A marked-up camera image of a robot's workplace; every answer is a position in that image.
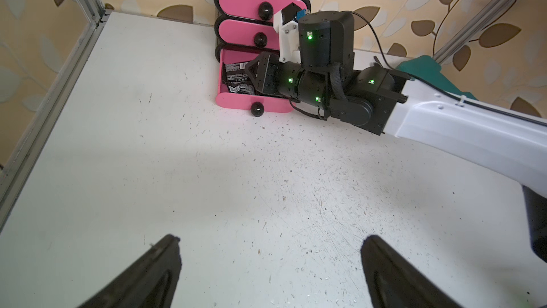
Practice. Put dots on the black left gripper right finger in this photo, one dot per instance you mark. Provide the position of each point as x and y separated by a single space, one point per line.
394 282

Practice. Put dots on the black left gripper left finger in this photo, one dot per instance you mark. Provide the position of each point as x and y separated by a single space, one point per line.
150 281

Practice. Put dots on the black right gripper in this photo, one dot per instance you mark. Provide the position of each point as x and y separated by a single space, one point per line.
266 72

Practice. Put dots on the pink bottom drawer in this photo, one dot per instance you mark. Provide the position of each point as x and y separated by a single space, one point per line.
229 100

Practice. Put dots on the pink drawer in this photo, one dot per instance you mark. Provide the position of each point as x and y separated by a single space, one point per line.
243 33
249 9
229 100

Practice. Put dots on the black cookie packet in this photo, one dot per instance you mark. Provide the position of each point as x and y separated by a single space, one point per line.
236 79

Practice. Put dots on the pink top drawer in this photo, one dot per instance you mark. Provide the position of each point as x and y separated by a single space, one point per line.
249 9

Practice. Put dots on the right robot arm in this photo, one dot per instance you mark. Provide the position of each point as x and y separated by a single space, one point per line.
384 100

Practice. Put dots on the green plastic tool case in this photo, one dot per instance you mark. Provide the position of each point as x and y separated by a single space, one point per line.
426 68

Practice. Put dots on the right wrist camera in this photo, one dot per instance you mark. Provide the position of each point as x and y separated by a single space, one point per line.
286 24

